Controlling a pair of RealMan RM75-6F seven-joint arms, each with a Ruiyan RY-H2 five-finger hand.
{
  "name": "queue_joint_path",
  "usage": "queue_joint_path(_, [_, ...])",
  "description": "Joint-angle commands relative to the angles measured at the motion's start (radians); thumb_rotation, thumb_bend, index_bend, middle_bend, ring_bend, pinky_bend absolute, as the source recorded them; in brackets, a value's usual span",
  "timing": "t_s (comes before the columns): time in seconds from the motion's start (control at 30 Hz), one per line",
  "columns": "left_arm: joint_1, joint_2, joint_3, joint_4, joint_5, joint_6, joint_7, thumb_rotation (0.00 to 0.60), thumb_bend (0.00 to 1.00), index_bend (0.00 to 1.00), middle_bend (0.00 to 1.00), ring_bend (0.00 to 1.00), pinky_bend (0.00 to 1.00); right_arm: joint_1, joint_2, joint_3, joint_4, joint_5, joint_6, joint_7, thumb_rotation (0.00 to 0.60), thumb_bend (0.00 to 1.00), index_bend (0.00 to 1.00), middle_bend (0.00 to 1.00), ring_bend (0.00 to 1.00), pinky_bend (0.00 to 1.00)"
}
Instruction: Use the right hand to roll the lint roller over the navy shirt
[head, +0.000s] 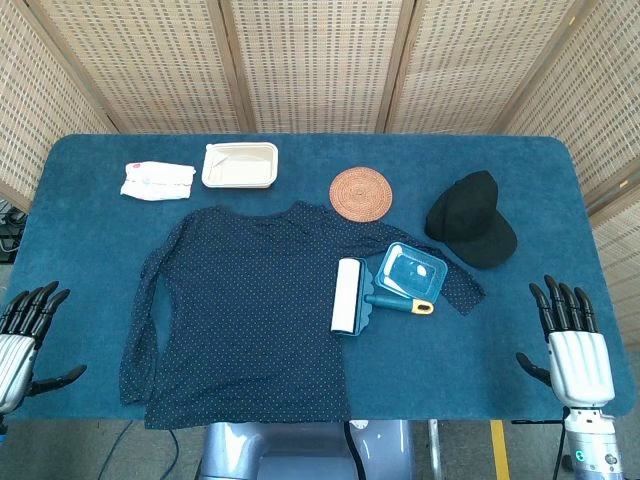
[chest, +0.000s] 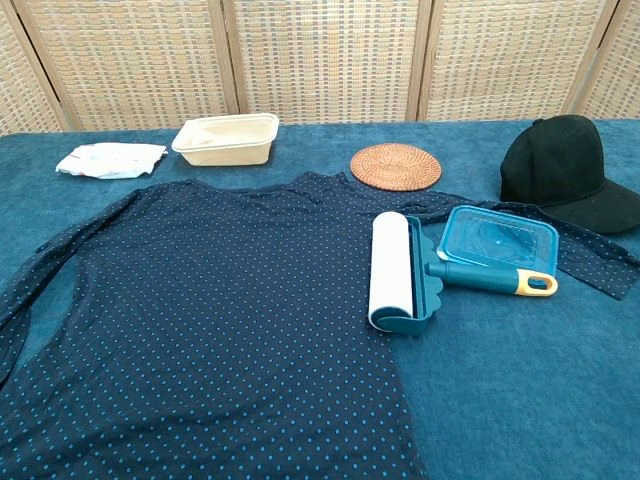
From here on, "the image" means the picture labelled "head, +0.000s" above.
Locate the black baseball cap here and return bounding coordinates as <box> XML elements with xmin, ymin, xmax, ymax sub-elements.
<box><xmin>424</xmin><ymin>170</ymin><xmax>519</xmax><ymax>270</ymax></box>

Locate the silver-blue robot torso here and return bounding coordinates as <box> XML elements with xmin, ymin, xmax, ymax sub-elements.
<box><xmin>197</xmin><ymin>419</ymin><xmax>416</xmax><ymax>480</ymax></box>

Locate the woven bamboo folding screen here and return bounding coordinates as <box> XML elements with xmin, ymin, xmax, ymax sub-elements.
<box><xmin>0</xmin><ymin>0</ymin><xmax>640</xmax><ymax>321</ymax></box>

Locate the yellow floor tape strip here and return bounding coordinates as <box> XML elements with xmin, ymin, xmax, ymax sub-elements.
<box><xmin>489</xmin><ymin>419</ymin><xmax>511</xmax><ymax>480</ymax></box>

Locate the beige plastic food container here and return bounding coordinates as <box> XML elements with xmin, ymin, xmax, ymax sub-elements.
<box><xmin>201</xmin><ymin>142</ymin><xmax>280</xmax><ymax>190</ymax></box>

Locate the metal table leg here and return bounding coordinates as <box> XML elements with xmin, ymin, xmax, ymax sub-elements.
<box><xmin>428</xmin><ymin>419</ymin><xmax>444</xmax><ymax>480</ymax></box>

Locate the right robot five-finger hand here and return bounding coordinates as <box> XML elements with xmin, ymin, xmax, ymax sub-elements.
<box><xmin>515</xmin><ymin>273</ymin><xmax>616</xmax><ymax>407</ymax></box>

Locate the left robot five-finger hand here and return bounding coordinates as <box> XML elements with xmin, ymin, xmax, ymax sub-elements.
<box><xmin>0</xmin><ymin>280</ymin><xmax>88</xmax><ymax>415</ymax></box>

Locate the round woven rattan coaster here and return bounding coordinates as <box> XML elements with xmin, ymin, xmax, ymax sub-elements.
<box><xmin>329</xmin><ymin>168</ymin><xmax>393</xmax><ymax>222</ymax></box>

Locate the black equipment with cables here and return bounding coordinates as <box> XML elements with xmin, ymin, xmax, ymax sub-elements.
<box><xmin>0</xmin><ymin>199</ymin><xmax>27</xmax><ymax>264</ymax></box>

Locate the navy polka dot shirt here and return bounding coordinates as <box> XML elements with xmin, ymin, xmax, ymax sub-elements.
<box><xmin>118</xmin><ymin>200</ymin><xmax>487</xmax><ymax>430</ymax></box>

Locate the white wet wipes pack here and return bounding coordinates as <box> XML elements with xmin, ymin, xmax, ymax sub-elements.
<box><xmin>119</xmin><ymin>160</ymin><xmax>197</xmax><ymax>202</ymax></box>

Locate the blue floor cable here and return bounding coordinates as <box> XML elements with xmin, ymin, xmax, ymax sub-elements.
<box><xmin>97</xmin><ymin>419</ymin><xmax>180</xmax><ymax>480</ymax></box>

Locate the blue carpet table cover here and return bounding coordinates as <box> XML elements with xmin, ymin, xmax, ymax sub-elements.
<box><xmin>2</xmin><ymin>132</ymin><xmax>637</xmax><ymax>422</ymax></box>

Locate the clear blue plastic container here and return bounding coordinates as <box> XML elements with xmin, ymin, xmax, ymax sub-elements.
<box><xmin>374</xmin><ymin>241</ymin><xmax>449</xmax><ymax>304</ymax></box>

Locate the teal lint roller yellow-tipped handle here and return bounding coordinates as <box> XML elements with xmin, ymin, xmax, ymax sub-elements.
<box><xmin>330</xmin><ymin>257</ymin><xmax>435</xmax><ymax>339</ymax></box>

